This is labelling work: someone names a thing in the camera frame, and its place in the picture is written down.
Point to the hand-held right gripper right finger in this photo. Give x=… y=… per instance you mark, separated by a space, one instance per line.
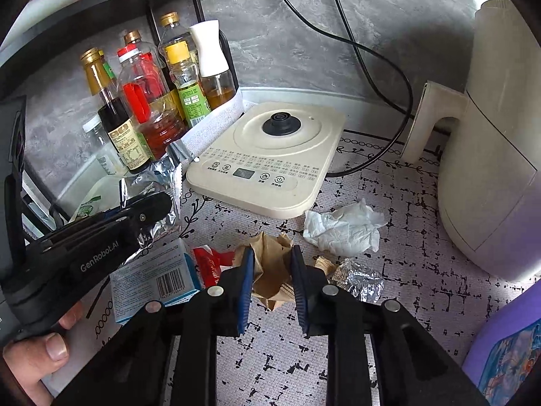
x=300 y=287

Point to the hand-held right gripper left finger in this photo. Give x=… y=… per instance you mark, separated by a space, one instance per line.
x=245 y=296

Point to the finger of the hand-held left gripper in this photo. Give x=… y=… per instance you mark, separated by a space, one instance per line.
x=148 y=219
x=126 y=205

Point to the silver foil bag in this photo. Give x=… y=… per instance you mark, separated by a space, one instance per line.
x=148 y=179

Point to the brown paper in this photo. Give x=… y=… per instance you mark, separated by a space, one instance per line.
x=270 y=266

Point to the purple plastic bucket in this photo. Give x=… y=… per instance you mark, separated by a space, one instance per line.
x=507 y=346

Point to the person's left hand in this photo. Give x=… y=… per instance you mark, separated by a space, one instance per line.
x=57 y=344

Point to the white container green print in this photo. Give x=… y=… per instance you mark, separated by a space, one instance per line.
x=95 y=203

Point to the small brown paper scrap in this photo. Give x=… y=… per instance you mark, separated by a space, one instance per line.
x=325 y=266

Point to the red white wrapper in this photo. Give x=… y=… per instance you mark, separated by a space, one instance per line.
x=209 y=266

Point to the blue white barcode box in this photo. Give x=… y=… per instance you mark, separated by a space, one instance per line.
x=148 y=270

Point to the silver foil ball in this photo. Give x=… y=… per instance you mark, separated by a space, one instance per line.
x=359 y=281

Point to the clear jar white lid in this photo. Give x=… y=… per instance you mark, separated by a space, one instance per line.
x=101 y=143

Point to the white tissue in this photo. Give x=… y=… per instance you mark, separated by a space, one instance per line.
x=342 y=232

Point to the dark soy sauce bottle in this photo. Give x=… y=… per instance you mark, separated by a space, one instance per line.
x=120 y=135

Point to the red cap oil bottle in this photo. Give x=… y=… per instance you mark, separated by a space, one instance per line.
x=148 y=110

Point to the cream induction cooker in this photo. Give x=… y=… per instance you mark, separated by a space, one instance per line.
x=253 y=156

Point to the yellow cap green label bottle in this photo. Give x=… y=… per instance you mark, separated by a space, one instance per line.
x=190 y=97

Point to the gold cap green label bottle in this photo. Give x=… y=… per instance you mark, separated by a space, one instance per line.
x=106 y=65

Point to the gold cap clear bottle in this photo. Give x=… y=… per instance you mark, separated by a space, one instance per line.
x=134 y=37

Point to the white top oil dispenser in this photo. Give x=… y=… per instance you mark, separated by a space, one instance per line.
x=211 y=59

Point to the tall gold cap bottle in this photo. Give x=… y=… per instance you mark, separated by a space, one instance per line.
x=170 y=23

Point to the black metal kitchen rack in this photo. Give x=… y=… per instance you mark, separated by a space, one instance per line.
x=84 y=12

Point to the white plate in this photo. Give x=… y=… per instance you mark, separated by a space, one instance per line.
x=42 y=10

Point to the white air fryer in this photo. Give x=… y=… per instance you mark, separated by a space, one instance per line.
x=486 y=156

